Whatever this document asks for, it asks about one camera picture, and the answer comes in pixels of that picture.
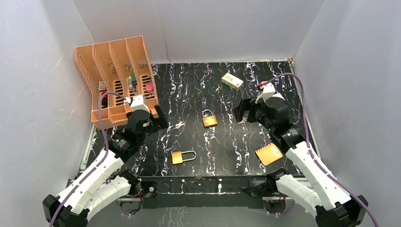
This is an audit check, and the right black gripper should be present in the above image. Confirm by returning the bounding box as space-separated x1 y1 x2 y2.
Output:
232 97 274 131

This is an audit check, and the silver key bunch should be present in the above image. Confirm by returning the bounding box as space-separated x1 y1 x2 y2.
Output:
175 122 185 129

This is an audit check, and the brass padlock long shackle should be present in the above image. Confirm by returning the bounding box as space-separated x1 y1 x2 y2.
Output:
172 150 197 165

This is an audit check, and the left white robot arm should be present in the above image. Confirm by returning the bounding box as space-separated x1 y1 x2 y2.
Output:
43 105 169 227

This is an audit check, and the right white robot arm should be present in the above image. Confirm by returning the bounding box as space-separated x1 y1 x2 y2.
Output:
234 97 368 227

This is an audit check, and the white green small box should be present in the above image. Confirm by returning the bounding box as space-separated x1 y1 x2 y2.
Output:
221 73 244 91

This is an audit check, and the pink eraser in organizer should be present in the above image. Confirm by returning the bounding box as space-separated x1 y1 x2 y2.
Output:
145 83 154 92

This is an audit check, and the brass padlock centre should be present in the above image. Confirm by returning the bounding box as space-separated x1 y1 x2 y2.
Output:
202 109 218 128

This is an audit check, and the orange spiral notebook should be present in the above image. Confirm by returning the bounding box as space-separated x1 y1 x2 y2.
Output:
255 143 283 166

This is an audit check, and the red black item in organizer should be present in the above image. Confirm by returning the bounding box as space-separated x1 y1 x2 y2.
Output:
101 95 108 108

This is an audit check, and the orange plastic file organizer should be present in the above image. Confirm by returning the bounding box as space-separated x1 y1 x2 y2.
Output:
75 36 158 129

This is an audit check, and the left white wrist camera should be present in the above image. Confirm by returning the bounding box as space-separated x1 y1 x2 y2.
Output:
130 94 150 113

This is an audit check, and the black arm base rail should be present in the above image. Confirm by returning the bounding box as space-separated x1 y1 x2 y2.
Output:
116 175 298 217

